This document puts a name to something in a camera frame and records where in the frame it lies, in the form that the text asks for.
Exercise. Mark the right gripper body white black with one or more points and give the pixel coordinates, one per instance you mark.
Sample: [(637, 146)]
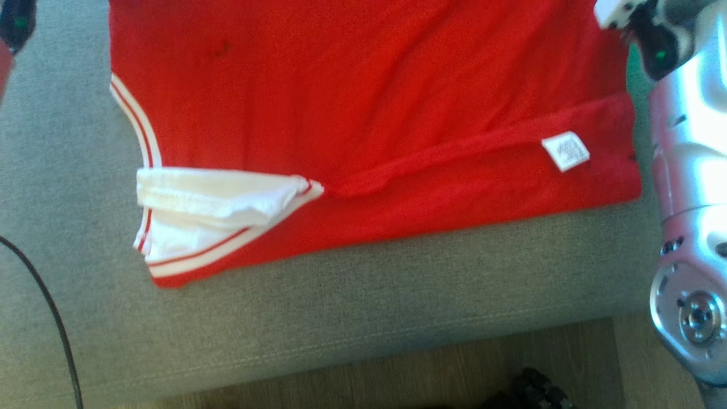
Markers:
[(661, 40)]

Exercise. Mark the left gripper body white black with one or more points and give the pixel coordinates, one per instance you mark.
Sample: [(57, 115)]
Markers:
[(17, 23)]

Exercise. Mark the red shirt with white sleeves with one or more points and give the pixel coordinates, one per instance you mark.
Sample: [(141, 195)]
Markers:
[(369, 102)]

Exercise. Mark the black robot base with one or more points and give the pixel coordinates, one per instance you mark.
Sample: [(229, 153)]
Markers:
[(534, 392)]

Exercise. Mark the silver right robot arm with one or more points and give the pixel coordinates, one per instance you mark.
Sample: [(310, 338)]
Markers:
[(693, 142)]

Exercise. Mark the grey sofa seat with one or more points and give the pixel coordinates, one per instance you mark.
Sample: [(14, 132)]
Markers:
[(341, 318)]

